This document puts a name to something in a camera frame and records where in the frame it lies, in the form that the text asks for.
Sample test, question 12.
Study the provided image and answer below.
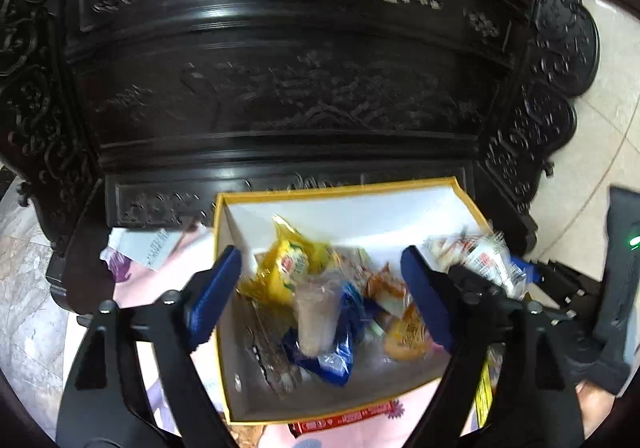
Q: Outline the yellow-rimmed white box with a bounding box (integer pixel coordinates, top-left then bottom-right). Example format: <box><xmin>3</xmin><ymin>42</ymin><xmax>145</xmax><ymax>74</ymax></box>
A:
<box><xmin>212</xmin><ymin>176</ymin><xmax>503</xmax><ymax>425</ymax></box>

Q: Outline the carved dark wooden chair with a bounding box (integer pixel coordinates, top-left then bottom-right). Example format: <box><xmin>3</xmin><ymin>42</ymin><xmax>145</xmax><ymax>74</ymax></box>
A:
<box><xmin>0</xmin><ymin>0</ymin><xmax>601</xmax><ymax>323</ymax></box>

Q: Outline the brown snack bar packet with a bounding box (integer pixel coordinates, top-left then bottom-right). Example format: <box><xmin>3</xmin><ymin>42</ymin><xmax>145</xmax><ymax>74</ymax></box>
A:
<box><xmin>242</xmin><ymin>298</ymin><xmax>303</xmax><ymax>396</ymax></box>

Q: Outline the person's right hand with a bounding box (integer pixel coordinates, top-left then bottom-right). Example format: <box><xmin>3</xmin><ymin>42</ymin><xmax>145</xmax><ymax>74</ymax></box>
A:
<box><xmin>575</xmin><ymin>380</ymin><xmax>618</xmax><ymax>439</ymax></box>

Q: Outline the large yellow snack packet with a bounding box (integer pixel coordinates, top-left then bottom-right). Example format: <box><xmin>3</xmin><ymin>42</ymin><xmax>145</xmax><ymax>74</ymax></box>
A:
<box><xmin>237</xmin><ymin>215</ymin><xmax>336</xmax><ymax>306</ymax></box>

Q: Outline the pink printed cloth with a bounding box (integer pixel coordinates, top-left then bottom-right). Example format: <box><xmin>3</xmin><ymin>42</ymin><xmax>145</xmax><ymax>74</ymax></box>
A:
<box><xmin>100</xmin><ymin>223</ymin><xmax>481</xmax><ymax>448</ymax></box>

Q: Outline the blue snack packet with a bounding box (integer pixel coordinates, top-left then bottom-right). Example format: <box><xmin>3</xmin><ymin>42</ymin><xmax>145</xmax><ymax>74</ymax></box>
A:
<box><xmin>282</xmin><ymin>280</ymin><xmax>381</xmax><ymax>386</ymax></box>

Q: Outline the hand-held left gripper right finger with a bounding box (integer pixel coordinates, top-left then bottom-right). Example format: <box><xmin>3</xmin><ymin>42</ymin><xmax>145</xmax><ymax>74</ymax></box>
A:
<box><xmin>400</xmin><ymin>245</ymin><xmax>586</xmax><ymax>448</ymax></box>

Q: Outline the white and red snack packet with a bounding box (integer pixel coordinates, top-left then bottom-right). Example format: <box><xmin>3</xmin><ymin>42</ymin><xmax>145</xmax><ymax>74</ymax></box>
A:
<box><xmin>425</xmin><ymin>228</ymin><xmax>531</xmax><ymax>301</ymax></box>

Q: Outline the orange cake packet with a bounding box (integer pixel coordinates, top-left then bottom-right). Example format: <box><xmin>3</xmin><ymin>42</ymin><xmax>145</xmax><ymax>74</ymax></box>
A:
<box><xmin>367</xmin><ymin>263</ymin><xmax>408</xmax><ymax>319</ymax></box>

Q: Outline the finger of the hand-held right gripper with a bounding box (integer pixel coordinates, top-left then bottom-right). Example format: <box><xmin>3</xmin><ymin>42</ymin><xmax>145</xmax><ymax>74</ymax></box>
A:
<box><xmin>447</xmin><ymin>263</ymin><xmax>528</xmax><ymax>316</ymax></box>
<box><xmin>517</xmin><ymin>255</ymin><xmax>603</xmax><ymax>316</ymax></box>

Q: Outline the orange snack packet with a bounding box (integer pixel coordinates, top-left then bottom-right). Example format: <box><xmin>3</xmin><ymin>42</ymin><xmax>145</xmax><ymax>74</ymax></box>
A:
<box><xmin>382</xmin><ymin>303</ymin><xmax>436</xmax><ymax>364</ymax></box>

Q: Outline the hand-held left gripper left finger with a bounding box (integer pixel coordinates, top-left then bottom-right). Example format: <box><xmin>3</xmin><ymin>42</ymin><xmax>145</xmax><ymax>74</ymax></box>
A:
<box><xmin>56</xmin><ymin>245</ymin><xmax>243</xmax><ymax>448</ymax></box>

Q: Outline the white printed snack packet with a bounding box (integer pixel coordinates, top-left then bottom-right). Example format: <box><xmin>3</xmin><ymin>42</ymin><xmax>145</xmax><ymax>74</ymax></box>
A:
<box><xmin>335</xmin><ymin>248</ymin><xmax>371</xmax><ymax>289</ymax></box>

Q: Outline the clear pinkish snack packet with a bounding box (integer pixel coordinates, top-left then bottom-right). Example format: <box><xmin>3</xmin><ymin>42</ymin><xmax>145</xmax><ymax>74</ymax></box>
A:
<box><xmin>292</xmin><ymin>273</ymin><xmax>338</xmax><ymax>359</ymax></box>

